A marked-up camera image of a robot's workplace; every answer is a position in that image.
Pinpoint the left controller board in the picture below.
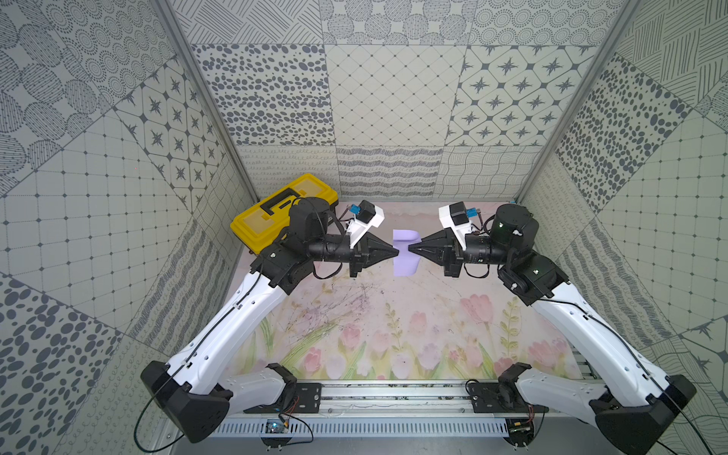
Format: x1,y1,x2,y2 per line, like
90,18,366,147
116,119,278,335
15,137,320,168
261,418,292,450

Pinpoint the purple square paper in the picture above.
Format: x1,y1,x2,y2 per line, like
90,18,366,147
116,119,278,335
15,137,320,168
392,229,421,277

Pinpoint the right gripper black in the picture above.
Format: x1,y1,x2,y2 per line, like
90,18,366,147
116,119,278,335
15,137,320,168
408,227,513,279

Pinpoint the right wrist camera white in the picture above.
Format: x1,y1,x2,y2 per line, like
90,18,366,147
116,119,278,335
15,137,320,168
438,202,479,250

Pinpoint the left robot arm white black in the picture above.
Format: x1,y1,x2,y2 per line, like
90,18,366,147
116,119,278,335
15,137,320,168
140,197,398,443

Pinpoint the controller board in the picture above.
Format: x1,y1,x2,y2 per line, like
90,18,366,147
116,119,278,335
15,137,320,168
261,418,292,450
504,418,536,449

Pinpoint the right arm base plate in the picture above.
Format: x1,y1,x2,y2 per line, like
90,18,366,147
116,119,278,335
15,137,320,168
466,380,550,414

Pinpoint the yellow black toolbox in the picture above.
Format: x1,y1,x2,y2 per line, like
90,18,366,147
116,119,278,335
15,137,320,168
231,174,339,254

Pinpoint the right controller board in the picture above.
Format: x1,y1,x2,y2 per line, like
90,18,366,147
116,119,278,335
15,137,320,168
504,418,536,449

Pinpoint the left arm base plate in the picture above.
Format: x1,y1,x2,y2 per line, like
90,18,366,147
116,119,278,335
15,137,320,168
244,382,322,414

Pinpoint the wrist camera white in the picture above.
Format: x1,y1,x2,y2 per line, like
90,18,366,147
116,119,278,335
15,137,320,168
438,202,479,250
345,200,385,248

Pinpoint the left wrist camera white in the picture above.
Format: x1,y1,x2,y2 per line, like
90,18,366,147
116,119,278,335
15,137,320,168
345,200,385,248

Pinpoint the white perforated cable duct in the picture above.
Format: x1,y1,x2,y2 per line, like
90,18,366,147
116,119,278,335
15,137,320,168
212,416,507,439

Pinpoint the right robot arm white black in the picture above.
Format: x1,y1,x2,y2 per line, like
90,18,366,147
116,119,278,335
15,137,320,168
409,203,697,454

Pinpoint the aluminium mounting rail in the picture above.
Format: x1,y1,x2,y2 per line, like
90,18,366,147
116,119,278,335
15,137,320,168
161,379,629,421

